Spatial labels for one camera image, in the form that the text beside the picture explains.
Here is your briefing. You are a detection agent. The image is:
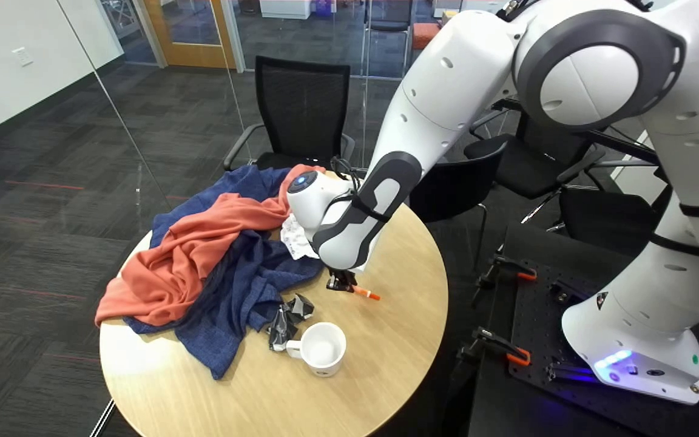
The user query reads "white cabinet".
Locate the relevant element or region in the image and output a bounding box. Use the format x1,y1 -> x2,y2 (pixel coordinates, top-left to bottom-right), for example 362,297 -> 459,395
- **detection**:
258,0 -> 312,21

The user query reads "black and orange clamp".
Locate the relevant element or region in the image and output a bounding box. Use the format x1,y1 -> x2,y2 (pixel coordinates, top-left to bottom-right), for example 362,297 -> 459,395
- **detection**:
458,326 -> 533,368
472,245 -> 538,306

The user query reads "white mug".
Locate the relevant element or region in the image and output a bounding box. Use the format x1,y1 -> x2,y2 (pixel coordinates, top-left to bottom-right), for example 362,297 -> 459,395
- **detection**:
285,322 -> 348,378

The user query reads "wooden door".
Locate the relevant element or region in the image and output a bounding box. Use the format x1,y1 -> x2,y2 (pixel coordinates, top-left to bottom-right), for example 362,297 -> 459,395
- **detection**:
142,0 -> 238,69

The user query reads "blue cloth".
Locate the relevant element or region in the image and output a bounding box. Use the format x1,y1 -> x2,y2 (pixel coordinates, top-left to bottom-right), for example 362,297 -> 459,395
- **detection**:
123,164 -> 327,381

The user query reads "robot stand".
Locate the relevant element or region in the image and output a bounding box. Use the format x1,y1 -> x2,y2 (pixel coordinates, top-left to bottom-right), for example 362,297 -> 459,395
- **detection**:
454,223 -> 699,437

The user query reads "black mesh office chair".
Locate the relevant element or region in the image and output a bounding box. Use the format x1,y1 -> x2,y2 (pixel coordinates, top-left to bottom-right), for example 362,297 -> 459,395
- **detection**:
223,55 -> 357,174

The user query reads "orange ottoman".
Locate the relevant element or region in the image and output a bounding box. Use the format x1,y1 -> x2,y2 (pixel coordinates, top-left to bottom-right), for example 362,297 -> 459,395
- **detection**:
411,22 -> 442,51

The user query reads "crumpled black wrapper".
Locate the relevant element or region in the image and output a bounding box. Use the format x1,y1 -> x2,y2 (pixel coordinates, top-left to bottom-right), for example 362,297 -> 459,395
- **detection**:
266,294 -> 316,353

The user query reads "white printed napkin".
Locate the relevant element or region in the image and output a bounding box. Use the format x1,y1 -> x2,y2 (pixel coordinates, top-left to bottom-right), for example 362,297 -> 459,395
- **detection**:
280,213 -> 321,261

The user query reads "black chair behind glass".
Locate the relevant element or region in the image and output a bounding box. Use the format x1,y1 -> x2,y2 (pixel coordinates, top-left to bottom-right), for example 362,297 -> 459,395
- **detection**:
363,0 -> 414,78

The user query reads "group of black chairs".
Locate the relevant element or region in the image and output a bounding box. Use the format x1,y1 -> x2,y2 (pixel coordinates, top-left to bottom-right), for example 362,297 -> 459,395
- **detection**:
409,97 -> 673,271

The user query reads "orange cloth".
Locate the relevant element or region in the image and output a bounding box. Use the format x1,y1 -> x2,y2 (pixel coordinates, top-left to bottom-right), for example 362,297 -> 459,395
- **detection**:
95,164 -> 327,328

